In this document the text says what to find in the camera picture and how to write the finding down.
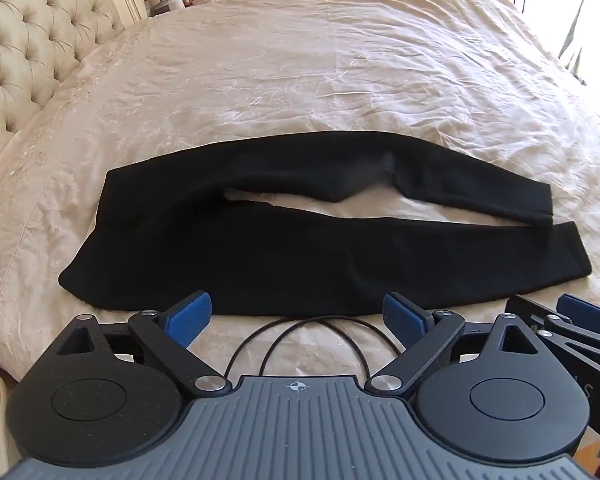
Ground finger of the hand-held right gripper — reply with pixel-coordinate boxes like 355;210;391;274
556;294;600;332
505;295;600;377

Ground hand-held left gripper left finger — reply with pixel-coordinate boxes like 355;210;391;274
55;291;233;395

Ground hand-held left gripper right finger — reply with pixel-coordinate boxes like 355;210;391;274
370;292;547;395

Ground black pants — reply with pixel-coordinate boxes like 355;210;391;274
58;130;594;319

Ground beige bedspread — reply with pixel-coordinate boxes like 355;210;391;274
0;0;600;391

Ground white curtain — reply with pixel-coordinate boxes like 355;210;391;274
527;0;600;88

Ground cream tufted headboard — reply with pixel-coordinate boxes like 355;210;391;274
0;0;148;171

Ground small bedside jars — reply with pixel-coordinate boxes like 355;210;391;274
150;0;197;17

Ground black cable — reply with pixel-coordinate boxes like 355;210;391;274
225;314;402;377

